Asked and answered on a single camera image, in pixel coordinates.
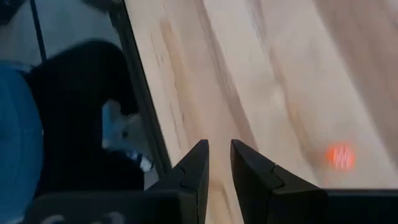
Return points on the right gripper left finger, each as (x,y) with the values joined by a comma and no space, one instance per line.
(174,205)

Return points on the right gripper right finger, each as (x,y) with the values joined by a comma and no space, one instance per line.
(280,202)

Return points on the orange-red translucent die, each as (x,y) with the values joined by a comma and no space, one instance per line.
(340,157)

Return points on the white crumpled object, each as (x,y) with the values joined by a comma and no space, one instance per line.
(118,130)

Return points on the black bulky object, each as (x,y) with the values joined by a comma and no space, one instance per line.
(71,109)

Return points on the blue rounded object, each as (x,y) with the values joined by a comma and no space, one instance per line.
(18,140)

